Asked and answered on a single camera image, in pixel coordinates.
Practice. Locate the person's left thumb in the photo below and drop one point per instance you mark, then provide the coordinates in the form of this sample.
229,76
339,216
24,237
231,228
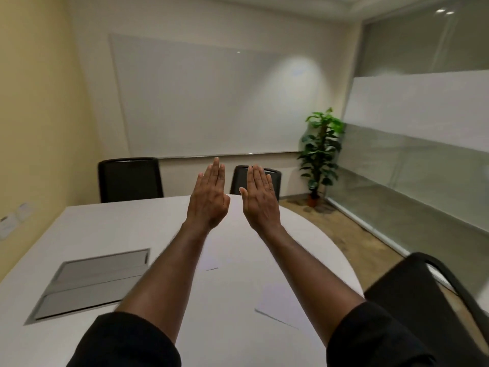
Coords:
227,204

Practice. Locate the white wall socket plate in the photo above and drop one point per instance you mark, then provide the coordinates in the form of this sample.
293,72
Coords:
25,211
7,224

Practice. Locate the person's right forearm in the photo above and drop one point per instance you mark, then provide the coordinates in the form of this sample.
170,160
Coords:
309,278

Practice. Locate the person's right thumb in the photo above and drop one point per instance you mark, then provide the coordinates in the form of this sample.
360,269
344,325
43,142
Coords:
243,196

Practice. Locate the white paper sheet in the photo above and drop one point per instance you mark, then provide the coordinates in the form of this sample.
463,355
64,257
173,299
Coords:
280,301
209,257

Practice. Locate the person's left middle finger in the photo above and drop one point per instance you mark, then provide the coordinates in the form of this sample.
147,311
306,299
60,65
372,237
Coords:
214,171

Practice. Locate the large white whiteboard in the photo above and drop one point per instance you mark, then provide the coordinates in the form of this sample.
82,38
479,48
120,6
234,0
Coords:
214,103

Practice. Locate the person's right middle finger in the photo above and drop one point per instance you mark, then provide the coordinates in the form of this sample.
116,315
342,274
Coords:
256,177

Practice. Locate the person's left hand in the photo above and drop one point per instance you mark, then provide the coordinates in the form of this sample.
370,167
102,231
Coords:
206,204

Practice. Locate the black office chair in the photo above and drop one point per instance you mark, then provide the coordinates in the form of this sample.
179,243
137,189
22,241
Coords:
240,179
424,305
130,180

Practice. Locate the frosted glass partition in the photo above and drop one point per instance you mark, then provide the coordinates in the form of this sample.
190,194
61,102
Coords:
416,149

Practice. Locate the person's left forearm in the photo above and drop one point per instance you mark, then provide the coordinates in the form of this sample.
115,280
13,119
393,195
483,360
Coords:
168,278

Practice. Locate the person's right little finger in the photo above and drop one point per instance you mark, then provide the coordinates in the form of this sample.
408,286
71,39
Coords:
271,185

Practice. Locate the person's right hand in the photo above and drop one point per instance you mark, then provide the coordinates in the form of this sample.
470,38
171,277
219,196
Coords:
261,208

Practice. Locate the person's black right sleeve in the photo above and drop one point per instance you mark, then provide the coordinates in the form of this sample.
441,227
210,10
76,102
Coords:
378,340

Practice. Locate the person's black sleeve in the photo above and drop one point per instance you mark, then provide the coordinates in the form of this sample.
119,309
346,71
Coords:
378,340
126,342

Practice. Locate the green potted plant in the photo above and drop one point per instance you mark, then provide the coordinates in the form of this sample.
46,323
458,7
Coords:
321,152

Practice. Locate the person's black left sleeve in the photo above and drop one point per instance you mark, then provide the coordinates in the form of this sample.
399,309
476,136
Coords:
126,342

